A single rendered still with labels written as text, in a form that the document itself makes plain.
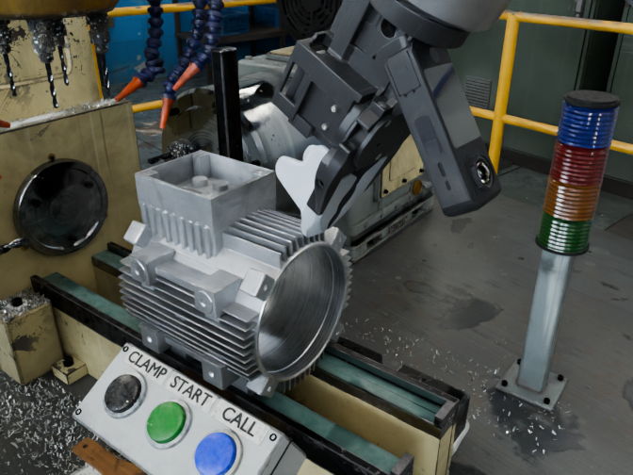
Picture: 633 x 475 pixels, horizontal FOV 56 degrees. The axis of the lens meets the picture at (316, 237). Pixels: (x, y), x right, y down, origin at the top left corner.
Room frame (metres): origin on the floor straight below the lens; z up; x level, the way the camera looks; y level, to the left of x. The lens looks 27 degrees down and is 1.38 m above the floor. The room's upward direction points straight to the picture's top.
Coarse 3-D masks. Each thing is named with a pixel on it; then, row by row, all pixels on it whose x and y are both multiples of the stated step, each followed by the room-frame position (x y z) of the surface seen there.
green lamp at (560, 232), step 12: (540, 228) 0.68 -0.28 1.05; (552, 228) 0.65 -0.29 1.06; (564, 228) 0.64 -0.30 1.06; (576, 228) 0.64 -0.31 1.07; (588, 228) 0.65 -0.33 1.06; (540, 240) 0.67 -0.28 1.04; (552, 240) 0.65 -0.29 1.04; (564, 240) 0.64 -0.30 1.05; (576, 240) 0.64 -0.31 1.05; (588, 240) 0.65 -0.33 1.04; (564, 252) 0.64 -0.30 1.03; (576, 252) 0.64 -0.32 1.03
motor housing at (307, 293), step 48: (240, 240) 0.54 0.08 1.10; (288, 240) 0.53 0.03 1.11; (144, 288) 0.56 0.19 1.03; (192, 288) 0.52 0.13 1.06; (288, 288) 0.64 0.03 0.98; (336, 288) 0.61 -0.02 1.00; (192, 336) 0.52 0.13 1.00; (240, 336) 0.47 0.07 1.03; (288, 336) 0.59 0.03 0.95; (288, 384) 0.52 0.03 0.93
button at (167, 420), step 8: (160, 408) 0.33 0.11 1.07; (168, 408) 0.33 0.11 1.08; (176, 408) 0.33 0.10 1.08; (152, 416) 0.33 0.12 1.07; (160, 416) 0.32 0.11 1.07; (168, 416) 0.32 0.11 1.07; (176, 416) 0.32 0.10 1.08; (184, 416) 0.32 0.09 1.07; (152, 424) 0.32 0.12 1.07; (160, 424) 0.32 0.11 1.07; (168, 424) 0.32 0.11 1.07; (176, 424) 0.32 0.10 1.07; (184, 424) 0.32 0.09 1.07; (152, 432) 0.32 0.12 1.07; (160, 432) 0.31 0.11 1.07; (168, 432) 0.31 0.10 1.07; (176, 432) 0.31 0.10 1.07; (160, 440) 0.31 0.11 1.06; (168, 440) 0.31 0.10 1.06
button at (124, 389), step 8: (120, 376) 0.36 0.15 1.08; (128, 376) 0.36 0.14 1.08; (112, 384) 0.36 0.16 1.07; (120, 384) 0.36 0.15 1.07; (128, 384) 0.36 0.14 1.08; (136, 384) 0.35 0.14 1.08; (112, 392) 0.35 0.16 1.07; (120, 392) 0.35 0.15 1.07; (128, 392) 0.35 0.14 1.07; (136, 392) 0.35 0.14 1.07; (112, 400) 0.35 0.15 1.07; (120, 400) 0.34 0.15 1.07; (128, 400) 0.34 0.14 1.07; (136, 400) 0.34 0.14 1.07; (112, 408) 0.34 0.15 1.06; (120, 408) 0.34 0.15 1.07; (128, 408) 0.34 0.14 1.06
